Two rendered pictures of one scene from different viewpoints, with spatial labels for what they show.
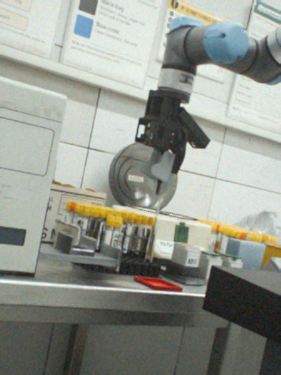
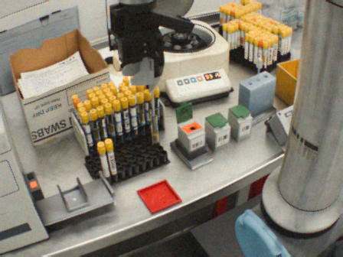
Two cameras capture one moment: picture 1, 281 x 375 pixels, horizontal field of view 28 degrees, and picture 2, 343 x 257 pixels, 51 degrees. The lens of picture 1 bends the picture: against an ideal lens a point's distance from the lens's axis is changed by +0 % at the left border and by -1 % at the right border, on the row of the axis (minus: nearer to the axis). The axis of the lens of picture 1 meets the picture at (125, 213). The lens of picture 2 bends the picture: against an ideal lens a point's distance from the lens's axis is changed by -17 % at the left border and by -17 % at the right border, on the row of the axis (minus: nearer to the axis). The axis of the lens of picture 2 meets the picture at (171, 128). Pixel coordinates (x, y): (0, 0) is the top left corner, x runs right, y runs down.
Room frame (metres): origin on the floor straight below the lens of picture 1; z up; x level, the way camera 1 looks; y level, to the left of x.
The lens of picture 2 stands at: (0.51, -0.17, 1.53)
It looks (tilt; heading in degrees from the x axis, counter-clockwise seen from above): 40 degrees down; 6
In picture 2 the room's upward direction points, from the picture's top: 2 degrees counter-clockwise
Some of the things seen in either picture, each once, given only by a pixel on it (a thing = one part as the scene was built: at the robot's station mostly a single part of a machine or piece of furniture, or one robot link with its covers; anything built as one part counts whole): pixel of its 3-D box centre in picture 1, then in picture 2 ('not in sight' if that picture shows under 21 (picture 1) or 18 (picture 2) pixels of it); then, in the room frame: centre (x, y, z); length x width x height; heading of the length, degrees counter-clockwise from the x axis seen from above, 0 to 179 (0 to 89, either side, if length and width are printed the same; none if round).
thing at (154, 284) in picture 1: (158, 284); (158, 196); (1.06, -0.09, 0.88); 0.07 x 0.07 x 0.01; 34
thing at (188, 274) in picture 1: (182, 272); (191, 148); (1.19, -0.14, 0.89); 0.09 x 0.05 x 0.04; 36
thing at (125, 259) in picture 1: (121, 244); (122, 144); (1.15, 0.00, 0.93); 0.17 x 0.09 x 0.11; 125
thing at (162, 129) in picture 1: (165, 121); (135, 27); (1.18, -0.04, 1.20); 0.09 x 0.08 x 0.12; 125
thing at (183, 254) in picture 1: (185, 259); (191, 138); (1.19, -0.14, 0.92); 0.05 x 0.04 x 0.06; 36
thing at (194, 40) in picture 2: not in sight; (180, 45); (1.53, -0.10, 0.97); 0.15 x 0.15 x 0.07
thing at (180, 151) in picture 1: (175, 152); (154, 55); (1.17, -0.08, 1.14); 0.05 x 0.02 x 0.09; 35
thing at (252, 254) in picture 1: (242, 261); (256, 96); (1.36, -0.30, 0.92); 0.10 x 0.07 x 0.10; 131
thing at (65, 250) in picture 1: (63, 248); (64, 201); (0.98, 0.09, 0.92); 0.21 x 0.07 x 0.05; 124
